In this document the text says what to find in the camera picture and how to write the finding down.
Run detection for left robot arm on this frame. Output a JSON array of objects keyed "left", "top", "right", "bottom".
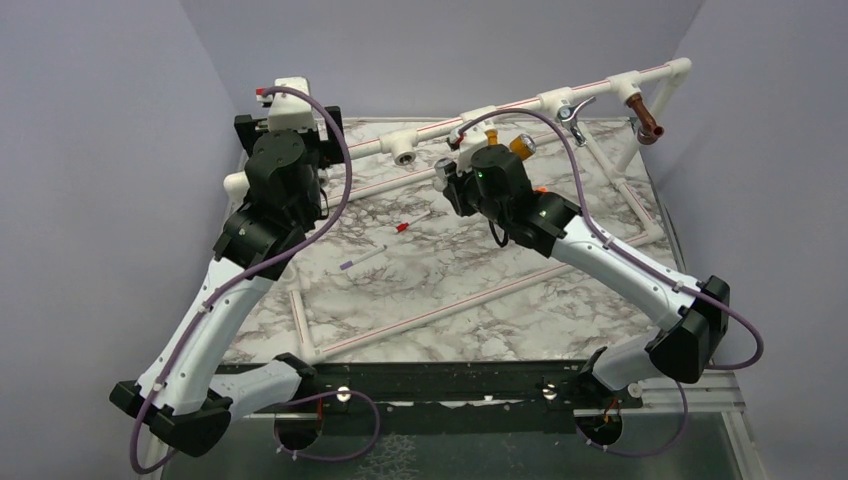
[{"left": 109, "top": 106, "right": 350, "bottom": 457}]

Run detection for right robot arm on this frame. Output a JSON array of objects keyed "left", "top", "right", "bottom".
[{"left": 434, "top": 145, "right": 729, "bottom": 407}]

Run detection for yellow plastic faucet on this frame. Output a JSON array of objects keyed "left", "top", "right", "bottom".
[{"left": 485, "top": 129, "right": 537, "bottom": 161}]

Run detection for brown plastic faucet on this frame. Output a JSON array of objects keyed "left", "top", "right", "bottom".
[{"left": 625, "top": 93, "right": 665, "bottom": 146}]

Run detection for white PVC pipe frame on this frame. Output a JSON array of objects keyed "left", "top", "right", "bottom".
[{"left": 223, "top": 57, "right": 693, "bottom": 364}]

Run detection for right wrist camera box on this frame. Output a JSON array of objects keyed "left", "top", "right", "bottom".
[{"left": 446, "top": 126, "right": 488, "bottom": 151}]

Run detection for black mounting rail base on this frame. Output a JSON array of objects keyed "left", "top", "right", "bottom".
[{"left": 255, "top": 360, "right": 611, "bottom": 436}]

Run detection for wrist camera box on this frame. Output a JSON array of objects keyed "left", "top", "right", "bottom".
[
  {"left": 446, "top": 126, "right": 488, "bottom": 151},
  {"left": 255, "top": 87, "right": 316, "bottom": 133}
]

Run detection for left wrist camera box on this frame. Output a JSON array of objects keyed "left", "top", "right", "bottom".
[{"left": 255, "top": 87, "right": 316, "bottom": 133}]

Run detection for white faucet chrome knob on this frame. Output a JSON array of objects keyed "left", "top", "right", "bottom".
[{"left": 434, "top": 157, "right": 457, "bottom": 190}]

